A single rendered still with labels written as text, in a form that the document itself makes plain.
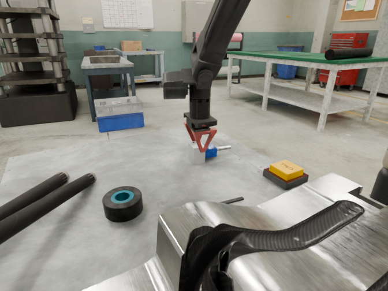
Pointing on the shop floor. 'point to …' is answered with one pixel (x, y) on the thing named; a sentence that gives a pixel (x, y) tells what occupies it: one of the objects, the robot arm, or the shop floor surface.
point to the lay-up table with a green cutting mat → (340, 56)
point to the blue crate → (120, 122)
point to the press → (34, 69)
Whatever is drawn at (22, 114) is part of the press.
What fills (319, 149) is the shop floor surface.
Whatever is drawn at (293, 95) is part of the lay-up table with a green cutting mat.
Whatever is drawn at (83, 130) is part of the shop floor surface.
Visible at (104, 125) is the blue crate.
